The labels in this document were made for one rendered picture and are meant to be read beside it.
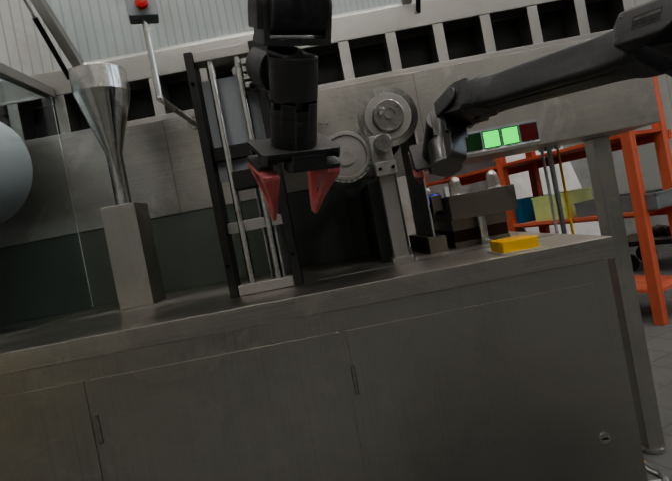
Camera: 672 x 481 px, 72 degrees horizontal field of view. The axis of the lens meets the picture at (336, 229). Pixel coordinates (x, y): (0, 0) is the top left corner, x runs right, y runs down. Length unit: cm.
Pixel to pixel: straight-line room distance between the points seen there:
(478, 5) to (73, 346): 145
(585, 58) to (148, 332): 82
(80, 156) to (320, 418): 113
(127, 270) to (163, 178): 37
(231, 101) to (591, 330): 88
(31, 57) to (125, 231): 332
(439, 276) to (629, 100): 108
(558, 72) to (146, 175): 122
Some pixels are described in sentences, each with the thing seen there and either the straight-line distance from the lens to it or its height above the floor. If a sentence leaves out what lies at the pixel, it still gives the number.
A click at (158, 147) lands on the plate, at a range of 159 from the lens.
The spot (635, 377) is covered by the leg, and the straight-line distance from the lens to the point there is 203.
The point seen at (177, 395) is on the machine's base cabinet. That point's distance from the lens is 98.
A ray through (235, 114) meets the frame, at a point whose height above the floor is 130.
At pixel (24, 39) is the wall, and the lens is 459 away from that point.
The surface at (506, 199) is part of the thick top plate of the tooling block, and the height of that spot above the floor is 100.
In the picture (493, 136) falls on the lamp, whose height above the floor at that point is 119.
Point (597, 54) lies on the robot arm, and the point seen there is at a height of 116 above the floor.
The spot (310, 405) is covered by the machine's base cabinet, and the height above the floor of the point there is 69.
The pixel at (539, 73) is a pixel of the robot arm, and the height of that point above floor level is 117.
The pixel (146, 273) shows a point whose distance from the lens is 130.
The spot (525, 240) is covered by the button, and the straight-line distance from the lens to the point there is 95.
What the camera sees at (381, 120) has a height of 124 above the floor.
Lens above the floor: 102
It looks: 1 degrees down
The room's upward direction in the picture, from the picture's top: 11 degrees counter-clockwise
